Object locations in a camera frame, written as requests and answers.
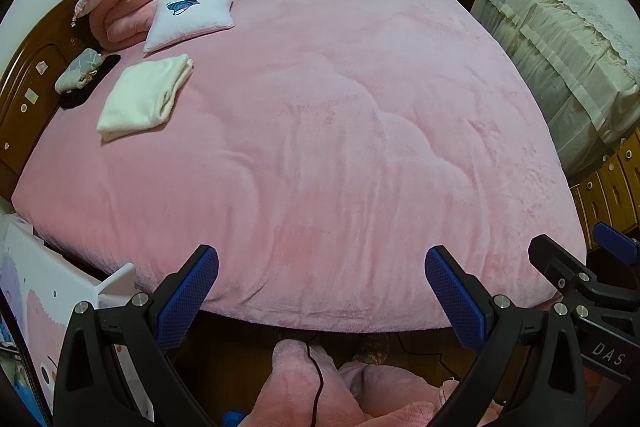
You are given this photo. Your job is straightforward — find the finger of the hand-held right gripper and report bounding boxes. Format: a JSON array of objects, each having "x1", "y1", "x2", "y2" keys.
[
  {"x1": 591, "y1": 222, "x2": 640, "y2": 293},
  {"x1": 527, "y1": 234, "x2": 608, "y2": 308}
]

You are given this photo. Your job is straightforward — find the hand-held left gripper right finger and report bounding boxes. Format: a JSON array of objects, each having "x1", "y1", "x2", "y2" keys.
[{"x1": 424, "y1": 245, "x2": 588, "y2": 427}]

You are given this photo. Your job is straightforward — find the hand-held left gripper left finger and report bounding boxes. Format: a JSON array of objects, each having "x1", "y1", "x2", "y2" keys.
[{"x1": 52, "y1": 244, "x2": 221, "y2": 427}]

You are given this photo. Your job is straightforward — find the cream fuzzy cardigan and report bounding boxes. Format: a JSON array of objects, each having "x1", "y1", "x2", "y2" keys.
[{"x1": 96, "y1": 53, "x2": 195, "y2": 142}]

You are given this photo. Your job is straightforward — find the light wooden cabinet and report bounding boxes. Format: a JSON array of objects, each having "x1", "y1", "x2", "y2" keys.
[{"x1": 570, "y1": 137, "x2": 640, "y2": 248}]

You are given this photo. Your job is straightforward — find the patterned slipper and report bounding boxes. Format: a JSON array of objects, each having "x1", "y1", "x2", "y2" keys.
[{"x1": 350, "y1": 334, "x2": 393, "y2": 365}]

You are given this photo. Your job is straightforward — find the person's pink trousers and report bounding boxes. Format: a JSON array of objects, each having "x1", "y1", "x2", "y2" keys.
[{"x1": 247, "y1": 338, "x2": 506, "y2": 427}]

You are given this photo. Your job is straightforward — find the white pink cartoon board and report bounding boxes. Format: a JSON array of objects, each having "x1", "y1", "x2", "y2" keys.
[{"x1": 0, "y1": 214, "x2": 156, "y2": 427}]

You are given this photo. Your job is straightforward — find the beige lace-covered furniture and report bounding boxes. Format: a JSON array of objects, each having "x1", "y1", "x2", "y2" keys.
[{"x1": 470, "y1": 0, "x2": 640, "y2": 180}]

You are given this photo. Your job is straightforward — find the black cloth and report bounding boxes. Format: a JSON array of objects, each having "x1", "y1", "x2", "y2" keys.
[{"x1": 59, "y1": 53, "x2": 122, "y2": 110}]

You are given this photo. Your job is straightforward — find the pink bed blanket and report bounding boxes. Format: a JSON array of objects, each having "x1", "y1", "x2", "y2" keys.
[{"x1": 11, "y1": 0, "x2": 587, "y2": 335}]

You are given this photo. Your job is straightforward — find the grey patterned cloth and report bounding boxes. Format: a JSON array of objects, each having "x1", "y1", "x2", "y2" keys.
[{"x1": 54, "y1": 48, "x2": 103, "y2": 95}]

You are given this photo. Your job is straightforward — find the white cushion with blue print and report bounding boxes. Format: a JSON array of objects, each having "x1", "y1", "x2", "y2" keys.
[{"x1": 143, "y1": 0, "x2": 235, "y2": 54}]

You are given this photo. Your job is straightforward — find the brown wooden headboard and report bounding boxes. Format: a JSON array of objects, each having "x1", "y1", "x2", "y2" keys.
[{"x1": 0, "y1": 0, "x2": 96, "y2": 198}]

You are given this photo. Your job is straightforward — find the folded pink quilt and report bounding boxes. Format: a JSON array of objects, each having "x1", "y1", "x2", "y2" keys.
[{"x1": 89, "y1": 0, "x2": 208, "y2": 52}]

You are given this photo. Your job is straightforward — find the black floor cable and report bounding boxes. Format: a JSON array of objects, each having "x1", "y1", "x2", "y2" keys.
[{"x1": 395, "y1": 344, "x2": 461, "y2": 383}]

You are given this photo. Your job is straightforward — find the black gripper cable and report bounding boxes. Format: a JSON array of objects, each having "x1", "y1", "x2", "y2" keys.
[{"x1": 304, "y1": 339, "x2": 325, "y2": 427}]

